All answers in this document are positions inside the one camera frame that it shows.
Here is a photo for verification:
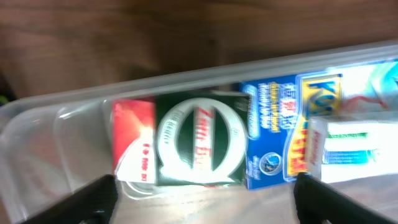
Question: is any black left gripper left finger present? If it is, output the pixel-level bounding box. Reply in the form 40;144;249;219
22;174;118;224

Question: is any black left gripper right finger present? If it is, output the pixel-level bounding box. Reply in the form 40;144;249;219
293;172;395;224

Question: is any white Panadol box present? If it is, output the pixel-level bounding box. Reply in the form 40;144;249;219
305;118;397;184

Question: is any red medicine box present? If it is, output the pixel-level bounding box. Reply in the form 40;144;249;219
112;99;156;184

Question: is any blue fever patch box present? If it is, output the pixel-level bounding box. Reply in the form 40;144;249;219
240;58;397;190

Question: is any green round-label balm box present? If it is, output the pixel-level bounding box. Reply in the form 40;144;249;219
155;91;249;186

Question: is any clear plastic container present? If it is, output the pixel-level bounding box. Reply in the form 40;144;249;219
1;41;397;223

